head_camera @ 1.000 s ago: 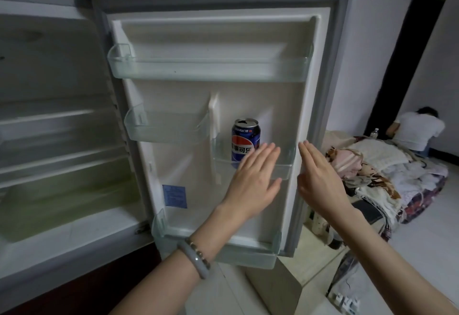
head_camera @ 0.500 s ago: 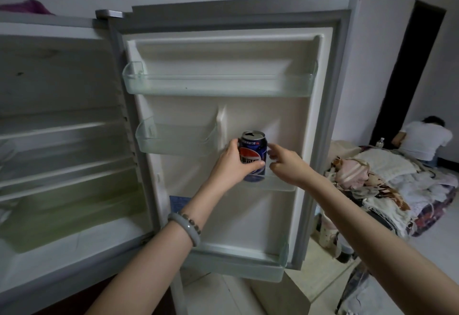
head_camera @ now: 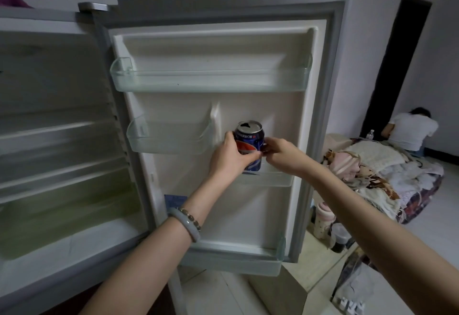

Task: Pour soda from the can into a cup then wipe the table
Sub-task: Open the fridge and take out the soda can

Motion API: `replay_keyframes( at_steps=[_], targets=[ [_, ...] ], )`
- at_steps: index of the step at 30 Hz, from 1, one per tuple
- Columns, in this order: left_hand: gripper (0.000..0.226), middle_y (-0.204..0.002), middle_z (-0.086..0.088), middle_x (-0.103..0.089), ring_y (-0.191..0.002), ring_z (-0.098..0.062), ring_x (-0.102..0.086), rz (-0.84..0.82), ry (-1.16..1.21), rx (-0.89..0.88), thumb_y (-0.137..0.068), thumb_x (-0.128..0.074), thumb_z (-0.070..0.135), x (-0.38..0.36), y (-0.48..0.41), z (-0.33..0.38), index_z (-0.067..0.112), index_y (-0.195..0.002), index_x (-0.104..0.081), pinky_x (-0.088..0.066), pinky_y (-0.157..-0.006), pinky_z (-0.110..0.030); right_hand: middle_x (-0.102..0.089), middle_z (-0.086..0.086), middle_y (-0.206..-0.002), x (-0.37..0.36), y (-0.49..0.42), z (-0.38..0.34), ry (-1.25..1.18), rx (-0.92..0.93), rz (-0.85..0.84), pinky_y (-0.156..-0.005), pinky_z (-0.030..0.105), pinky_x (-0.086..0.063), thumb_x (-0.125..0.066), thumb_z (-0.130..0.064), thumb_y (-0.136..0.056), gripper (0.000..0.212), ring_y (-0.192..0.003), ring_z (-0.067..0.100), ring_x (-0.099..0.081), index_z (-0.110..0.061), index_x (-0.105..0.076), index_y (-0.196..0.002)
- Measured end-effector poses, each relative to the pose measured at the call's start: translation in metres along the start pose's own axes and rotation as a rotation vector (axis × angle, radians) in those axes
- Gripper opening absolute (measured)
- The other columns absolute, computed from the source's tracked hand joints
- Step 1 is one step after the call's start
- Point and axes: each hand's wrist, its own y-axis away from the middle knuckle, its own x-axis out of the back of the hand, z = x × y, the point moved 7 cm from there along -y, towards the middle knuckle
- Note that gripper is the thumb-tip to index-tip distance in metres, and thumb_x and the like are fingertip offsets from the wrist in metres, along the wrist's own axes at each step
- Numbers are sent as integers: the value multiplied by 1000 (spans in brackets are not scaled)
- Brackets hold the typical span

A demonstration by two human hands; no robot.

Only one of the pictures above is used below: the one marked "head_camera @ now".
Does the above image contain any person's left hand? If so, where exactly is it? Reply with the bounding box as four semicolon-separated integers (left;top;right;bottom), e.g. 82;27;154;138
208;131;264;190

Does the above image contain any beige cube cabinet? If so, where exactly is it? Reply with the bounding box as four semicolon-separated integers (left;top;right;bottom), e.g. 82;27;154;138
247;230;359;315

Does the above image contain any blue Pepsi can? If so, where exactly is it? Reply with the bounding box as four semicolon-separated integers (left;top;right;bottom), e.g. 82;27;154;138
233;120;266;172

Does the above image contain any brown beaded bracelet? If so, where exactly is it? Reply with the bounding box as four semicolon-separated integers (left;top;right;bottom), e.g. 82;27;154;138
178;206;202;232

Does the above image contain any person's right forearm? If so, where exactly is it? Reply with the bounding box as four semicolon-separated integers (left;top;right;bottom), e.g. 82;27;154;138
308;162;459;315

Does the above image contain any cream sofa dark armrest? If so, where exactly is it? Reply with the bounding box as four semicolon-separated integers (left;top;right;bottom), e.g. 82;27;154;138
321;133;445;304

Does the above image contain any pale jade bangle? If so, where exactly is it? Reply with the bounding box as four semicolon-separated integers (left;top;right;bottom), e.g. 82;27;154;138
167;207;201;243

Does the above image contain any person's right hand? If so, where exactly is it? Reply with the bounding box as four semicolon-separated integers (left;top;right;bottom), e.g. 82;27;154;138
262;137;317;180

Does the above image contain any pink lid bottle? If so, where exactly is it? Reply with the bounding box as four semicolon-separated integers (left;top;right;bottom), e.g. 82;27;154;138
313;202;337;240

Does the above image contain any dark red refrigerator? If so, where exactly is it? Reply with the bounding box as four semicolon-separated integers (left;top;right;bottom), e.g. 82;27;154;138
0;0;356;315

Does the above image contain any person's left forearm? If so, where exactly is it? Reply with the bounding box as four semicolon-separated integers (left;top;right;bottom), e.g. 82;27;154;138
78;178;230;315

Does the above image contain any white power strip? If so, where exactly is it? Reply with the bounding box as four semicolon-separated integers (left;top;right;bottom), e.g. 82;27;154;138
331;296;366;315

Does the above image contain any long clear door shelf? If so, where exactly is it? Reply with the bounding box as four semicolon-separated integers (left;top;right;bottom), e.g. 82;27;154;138
109;54;313;93
179;236;287;277

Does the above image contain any dark door frame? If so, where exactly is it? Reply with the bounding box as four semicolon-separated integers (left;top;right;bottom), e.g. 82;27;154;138
360;0;433;139

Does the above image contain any pile of clothes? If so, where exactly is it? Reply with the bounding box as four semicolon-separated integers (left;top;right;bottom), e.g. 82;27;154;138
322;137;445;224

